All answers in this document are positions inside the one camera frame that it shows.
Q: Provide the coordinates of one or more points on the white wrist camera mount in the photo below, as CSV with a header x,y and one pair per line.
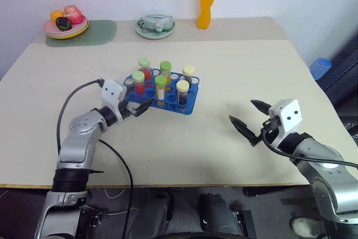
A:
x,y
110,93
288,114

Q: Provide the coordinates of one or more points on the yellow liquid tube green cap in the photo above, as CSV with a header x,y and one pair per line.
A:
x,y
160,89

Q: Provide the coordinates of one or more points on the pink toy peach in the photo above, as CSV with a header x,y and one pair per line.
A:
x,y
74,14

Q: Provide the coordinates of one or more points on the green placemat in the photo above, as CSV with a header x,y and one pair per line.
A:
x,y
100,33

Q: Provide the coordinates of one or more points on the orange toy fruit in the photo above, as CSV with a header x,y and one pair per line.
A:
x,y
56,14

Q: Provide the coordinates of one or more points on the dark liquid tube cream cap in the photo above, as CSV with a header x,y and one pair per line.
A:
x,y
183,93
188,75

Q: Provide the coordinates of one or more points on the blue tube rack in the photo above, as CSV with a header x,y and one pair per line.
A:
x,y
193,96

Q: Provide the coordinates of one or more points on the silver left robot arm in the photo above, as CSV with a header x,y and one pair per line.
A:
x,y
81,138

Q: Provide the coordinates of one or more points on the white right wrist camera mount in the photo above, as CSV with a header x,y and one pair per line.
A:
x,y
288,114

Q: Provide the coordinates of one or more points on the white shoe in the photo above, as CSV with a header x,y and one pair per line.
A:
x,y
305,226

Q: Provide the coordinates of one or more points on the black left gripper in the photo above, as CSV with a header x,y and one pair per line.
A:
x,y
128,109

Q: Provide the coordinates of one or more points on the dark rounded robot leg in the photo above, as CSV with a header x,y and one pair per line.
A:
x,y
156,211
215,213

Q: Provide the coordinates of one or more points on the pale green round plate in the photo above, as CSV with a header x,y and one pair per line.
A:
x,y
155,35

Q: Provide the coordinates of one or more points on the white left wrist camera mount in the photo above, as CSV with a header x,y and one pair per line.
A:
x,y
110,93

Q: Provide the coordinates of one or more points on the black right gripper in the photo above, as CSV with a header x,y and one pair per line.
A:
x,y
272,132

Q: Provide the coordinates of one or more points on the orange liquid tube green cap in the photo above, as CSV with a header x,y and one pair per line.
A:
x,y
165,69

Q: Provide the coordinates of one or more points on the blue plastic bottle cap object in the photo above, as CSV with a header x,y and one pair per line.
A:
x,y
321,68

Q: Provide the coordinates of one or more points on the black metal stand bracket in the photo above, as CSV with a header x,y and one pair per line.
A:
x,y
246,223
93,218

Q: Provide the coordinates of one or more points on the stacked plates with toy food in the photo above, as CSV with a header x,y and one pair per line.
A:
x,y
82,31

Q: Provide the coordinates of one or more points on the red liquid tube green cap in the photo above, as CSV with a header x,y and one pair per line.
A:
x,y
139,83
145,69

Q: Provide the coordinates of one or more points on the dark purple toy fruit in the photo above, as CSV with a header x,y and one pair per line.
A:
x,y
63,23

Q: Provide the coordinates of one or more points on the orange soda bottle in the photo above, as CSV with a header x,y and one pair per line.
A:
x,y
205,12

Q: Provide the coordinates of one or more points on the pale green pouch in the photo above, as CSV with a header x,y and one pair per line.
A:
x,y
153,22

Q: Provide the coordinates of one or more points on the pale green plate in stack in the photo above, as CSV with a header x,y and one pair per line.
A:
x,y
60,35

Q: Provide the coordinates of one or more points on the pink plate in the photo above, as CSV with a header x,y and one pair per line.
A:
x,y
50,29

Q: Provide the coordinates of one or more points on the black furniture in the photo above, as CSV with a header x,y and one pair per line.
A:
x,y
345,90

